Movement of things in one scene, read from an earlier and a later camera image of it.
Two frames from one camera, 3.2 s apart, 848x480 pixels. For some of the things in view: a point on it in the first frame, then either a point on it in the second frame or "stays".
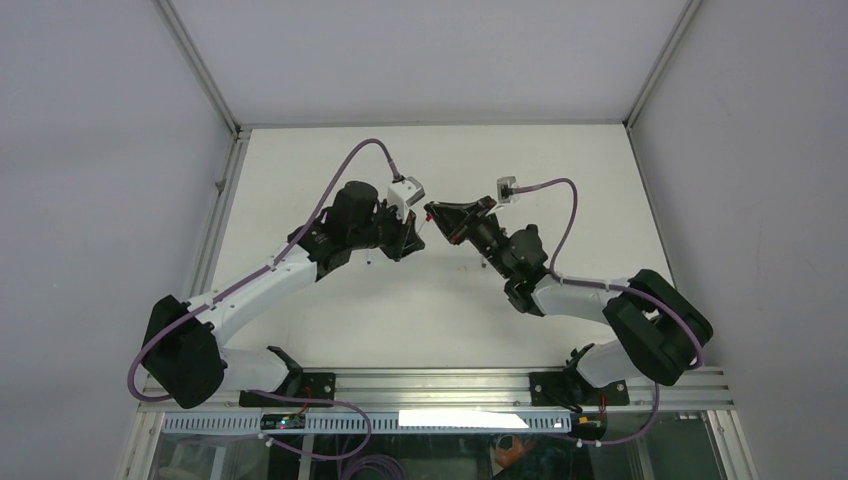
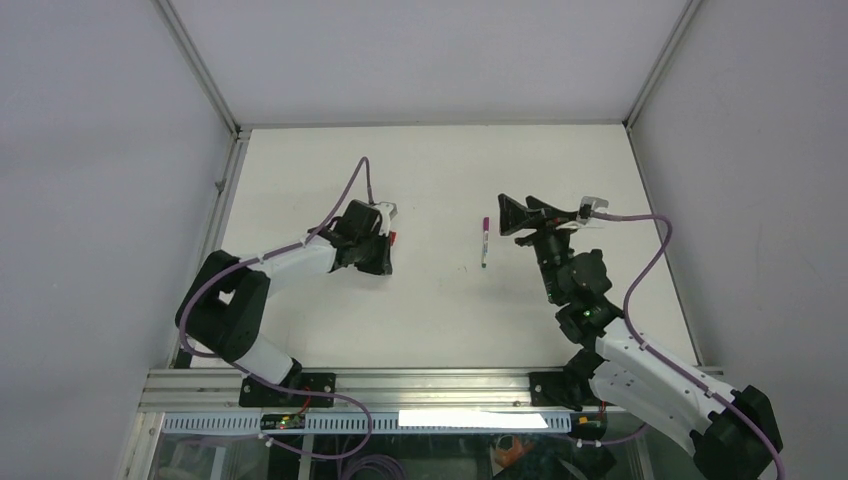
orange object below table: [512, 456] stays
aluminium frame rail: [459, 392] stays
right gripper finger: [455, 219] → [513, 215]
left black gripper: [399, 244] → [381, 265]
